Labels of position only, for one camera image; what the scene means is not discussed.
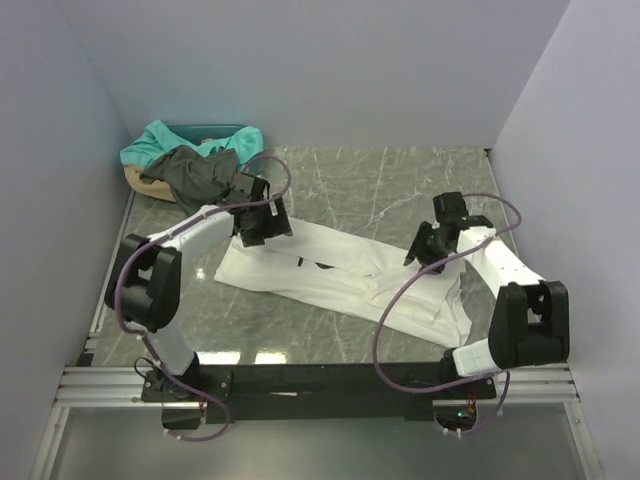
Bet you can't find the white polo shirt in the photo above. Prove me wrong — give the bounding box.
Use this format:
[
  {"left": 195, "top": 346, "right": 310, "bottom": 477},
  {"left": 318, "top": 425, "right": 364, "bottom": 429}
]
[{"left": 214, "top": 219, "right": 472, "bottom": 348}]

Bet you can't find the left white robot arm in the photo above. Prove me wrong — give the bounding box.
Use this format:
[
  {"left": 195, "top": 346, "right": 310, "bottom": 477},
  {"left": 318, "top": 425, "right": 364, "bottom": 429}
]
[{"left": 105, "top": 173, "right": 293, "bottom": 388}]

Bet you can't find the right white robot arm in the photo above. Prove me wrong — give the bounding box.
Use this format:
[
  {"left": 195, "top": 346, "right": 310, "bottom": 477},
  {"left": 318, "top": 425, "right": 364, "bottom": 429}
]
[{"left": 404, "top": 192, "right": 570, "bottom": 382}]

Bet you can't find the dark grey t shirt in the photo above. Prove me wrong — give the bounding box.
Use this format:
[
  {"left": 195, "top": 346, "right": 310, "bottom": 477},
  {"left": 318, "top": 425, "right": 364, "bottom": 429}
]
[{"left": 139, "top": 145, "right": 238, "bottom": 216}]

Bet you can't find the teal t shirt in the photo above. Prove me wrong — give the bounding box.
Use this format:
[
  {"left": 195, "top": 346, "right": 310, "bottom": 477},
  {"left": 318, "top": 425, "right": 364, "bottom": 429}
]
[{"left": 120, "top": 120, "right": 264, "bottom": 169}]

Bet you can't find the teal plastic basket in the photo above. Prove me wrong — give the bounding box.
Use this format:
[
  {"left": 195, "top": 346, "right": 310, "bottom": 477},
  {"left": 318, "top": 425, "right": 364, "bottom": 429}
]
[{"left": 158, "top": 125, "right": 265, "bottom": 197}]

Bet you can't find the black base beam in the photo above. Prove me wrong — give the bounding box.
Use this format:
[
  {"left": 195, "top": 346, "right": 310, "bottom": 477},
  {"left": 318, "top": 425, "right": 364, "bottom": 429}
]
[{"left": 141, "top": 362, "right": 496, "bottom": 425}]

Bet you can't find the aluminium frame rail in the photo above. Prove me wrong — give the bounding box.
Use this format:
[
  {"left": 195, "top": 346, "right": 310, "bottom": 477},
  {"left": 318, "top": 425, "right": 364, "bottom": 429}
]
[{"left": 29, "top": 149, "right": 584, "bottom": 480}]

